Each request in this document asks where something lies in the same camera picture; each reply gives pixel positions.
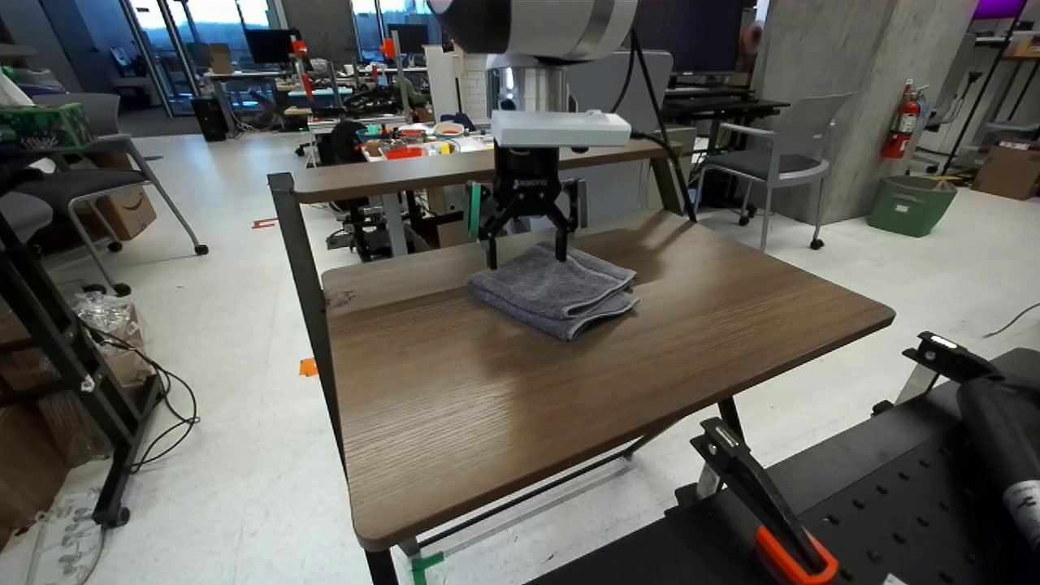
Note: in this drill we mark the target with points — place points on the red fire extinguisher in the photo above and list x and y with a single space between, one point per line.
903 120

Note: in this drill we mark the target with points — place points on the grey wheeled chair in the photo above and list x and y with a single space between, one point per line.
75 181

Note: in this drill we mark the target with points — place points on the black stand frame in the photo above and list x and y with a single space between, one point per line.
75 367

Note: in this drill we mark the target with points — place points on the grey armchair with metal legs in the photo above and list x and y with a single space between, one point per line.
784 165

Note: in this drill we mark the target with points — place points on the brown cardboard box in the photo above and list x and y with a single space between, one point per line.
125 211

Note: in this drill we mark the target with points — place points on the wooden work table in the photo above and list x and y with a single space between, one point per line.
305 271

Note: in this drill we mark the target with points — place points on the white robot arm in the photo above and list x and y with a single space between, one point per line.
541 26

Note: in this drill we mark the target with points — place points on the black perforated base board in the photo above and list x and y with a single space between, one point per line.
898 509

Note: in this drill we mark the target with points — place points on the black orange bar clamp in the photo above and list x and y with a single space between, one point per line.
945 353
749 483

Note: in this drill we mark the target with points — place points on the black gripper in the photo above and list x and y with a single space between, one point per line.
527 172

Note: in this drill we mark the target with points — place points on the black computer monitor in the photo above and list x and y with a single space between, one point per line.
268 48

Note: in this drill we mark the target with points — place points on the black cylindrical device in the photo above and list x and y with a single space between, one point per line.
1002 443

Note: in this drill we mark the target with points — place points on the green bin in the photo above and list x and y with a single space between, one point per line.
910 205

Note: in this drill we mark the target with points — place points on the white table with clutter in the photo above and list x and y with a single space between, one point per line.
418 145

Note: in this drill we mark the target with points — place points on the orange floor tape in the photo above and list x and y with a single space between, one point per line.
306 367

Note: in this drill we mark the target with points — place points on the green box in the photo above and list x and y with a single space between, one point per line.
37 124

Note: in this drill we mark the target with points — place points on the grey towel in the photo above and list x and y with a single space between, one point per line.
554 289

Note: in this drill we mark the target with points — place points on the cardboard box by wall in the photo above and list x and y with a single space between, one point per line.
1009 171

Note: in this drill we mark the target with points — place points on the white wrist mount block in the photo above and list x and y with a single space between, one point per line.
556 128

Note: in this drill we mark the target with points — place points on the green tape on leg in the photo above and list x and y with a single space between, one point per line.
427 562

